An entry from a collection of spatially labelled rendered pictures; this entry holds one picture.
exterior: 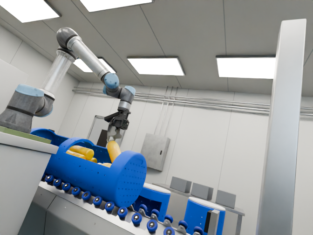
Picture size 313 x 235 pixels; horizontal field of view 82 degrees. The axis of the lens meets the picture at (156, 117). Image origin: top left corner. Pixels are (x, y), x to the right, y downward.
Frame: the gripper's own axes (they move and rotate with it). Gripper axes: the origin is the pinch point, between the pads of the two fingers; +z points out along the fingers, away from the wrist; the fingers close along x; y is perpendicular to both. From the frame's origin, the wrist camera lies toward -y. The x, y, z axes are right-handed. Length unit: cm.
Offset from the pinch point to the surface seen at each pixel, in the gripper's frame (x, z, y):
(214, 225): -5, 22, 66
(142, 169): 5.8, 10.8, 23.7
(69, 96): 313, -137, -496
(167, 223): 9, 32, 44
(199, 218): 56, 33, 51
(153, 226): -11, 30, 45
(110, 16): 90, -211, -163
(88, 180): -13.5, 23.0, 6.7
